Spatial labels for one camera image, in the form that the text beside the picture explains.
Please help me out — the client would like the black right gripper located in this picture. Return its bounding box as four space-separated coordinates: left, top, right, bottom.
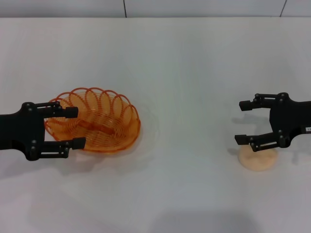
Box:
234 92 311 153

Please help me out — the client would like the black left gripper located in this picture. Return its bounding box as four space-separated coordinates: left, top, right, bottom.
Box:
0 101 86 161

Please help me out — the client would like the orange wire basket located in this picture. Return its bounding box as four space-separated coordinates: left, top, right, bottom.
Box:
44 86 142 154

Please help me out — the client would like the round pale orange bun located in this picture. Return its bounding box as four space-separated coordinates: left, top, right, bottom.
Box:
238 144 278 172

